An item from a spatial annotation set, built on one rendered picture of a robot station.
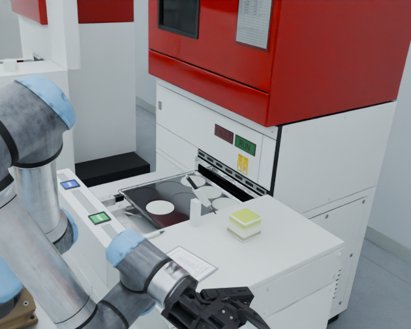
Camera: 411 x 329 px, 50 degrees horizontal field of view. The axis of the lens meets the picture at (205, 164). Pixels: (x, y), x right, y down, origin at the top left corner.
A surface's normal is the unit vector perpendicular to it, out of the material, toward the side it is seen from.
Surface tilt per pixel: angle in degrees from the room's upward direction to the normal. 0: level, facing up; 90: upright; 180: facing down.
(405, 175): 90
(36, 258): 69
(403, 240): 90
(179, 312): 18
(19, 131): 78
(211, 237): 0
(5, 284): 47
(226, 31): 90
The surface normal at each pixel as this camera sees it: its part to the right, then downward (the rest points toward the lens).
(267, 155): -0.81, 0.21
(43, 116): 0.77, 0.10
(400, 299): 0.05, -0.91
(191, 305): 0.36, -0.85
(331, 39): 0.58, 0.37
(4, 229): 0.33, 0.16
